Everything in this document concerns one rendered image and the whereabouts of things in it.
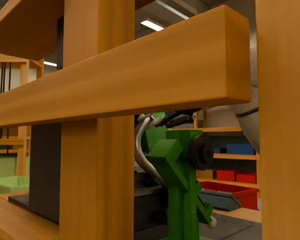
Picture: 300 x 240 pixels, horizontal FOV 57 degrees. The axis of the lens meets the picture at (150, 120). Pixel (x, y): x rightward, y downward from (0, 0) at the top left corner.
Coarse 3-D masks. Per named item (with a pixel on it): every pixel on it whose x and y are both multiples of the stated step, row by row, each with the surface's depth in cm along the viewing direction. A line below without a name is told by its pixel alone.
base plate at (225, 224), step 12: (24, 204) 108; (216, 216) 90; (228, 216) 90; (144, 228) 78; (156, 228) 78; (204, 228) 78; (216, 228) 78; (228, 228) 78; (240, 228) 78; (252, 228) 78
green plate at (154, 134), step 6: (156, 114) 98; (162, 114) 100; (144, 132) 92; (150, 132) 93; (156, 132) 95; (162, 132) 97; (144, 138) 92; (150, 138) 92; (156, 138) 94; (162, 138) 96; (144, 144) 93; (150, 144) 91; (144, 150) 93; (150, 150) 90
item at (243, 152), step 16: (176, 128) 703; (192, 128) 667; (208, 128) 635; (224, 128) 603; (240, 128) 579; (240, 144) 584; (256, 160) 558; (208, 176) 637; (224, 176) 606; (240, 176) 581; (256, 176) 566
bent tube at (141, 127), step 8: (144, 120) 88; (136, 128) 86; (144, 128) 87; (136, 136) 84; (136, 144) 83; (136, 152) 82; (136, 160) 83; (144, 160) 83; (144, 168) 83; (152, 168) 84; (160, 184) 86
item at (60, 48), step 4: (60, 20) 79; (60, 24) 79; (60, 28) 79; (60, 32) 79; (60, 36) 79; (60, 40) 79; (60, 44) 79; (60, 48) 78; (60, 52) 78; (60, 56) 78; (60, 60) 78; (56, 64) 80; (60, 64) 78; (56, 68) 80; (60, 68) 79
